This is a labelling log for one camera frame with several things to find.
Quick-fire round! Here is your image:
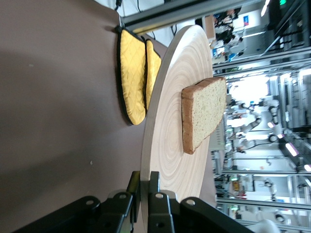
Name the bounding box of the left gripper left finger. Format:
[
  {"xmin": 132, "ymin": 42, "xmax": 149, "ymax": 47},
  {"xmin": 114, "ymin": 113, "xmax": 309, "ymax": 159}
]
[{"xmin": 14, "ymin": 171, "xmax": 141, "ymax": 233}]

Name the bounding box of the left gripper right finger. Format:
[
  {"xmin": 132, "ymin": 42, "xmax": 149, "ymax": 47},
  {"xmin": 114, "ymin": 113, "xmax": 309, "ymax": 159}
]
[{"xmin": 148, "ymin": 171, "xmax": 253, "ymax": 233}]

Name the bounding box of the brown toast slice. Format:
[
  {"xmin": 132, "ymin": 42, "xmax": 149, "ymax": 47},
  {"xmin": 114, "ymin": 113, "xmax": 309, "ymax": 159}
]
[{"xmin": 181, "ymin": 76, "xmax": 227, "ymax": 155}]

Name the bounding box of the round wooden plate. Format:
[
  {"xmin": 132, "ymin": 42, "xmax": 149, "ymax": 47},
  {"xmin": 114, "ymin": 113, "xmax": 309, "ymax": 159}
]
[{"xmin": 140, "ymin": 24, "xmax": 211, "ymax": 233}]

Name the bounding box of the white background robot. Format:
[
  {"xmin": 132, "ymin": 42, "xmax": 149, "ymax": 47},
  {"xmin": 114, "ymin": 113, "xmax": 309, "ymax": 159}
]
[{"xmin": 228, "ymin": 97, "xmax": 280, "ymax": 149}]

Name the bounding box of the yellow quilted oven mitt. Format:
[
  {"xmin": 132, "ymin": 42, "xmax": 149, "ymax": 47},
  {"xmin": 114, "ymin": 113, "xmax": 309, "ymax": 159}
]
[
  {"xmin": 116, "ymin": 26, "xmax": 148, "ymax": 126},
  {"xmin": 143, "ymin": 38, "xmax": 162, "ymax": 111}
]

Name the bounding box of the brown cardboard board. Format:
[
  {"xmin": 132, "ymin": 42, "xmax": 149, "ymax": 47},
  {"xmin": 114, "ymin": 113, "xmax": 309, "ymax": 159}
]
[{"xmin": 203, "ymin": 14, "xmax": 216, "ymax": 41}]

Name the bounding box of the long aluminium table rail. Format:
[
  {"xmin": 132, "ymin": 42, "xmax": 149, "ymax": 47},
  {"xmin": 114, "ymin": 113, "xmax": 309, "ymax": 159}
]
[{"xmin": 121, "ymin": 0, "xmax": 263, "ymax": 29}]

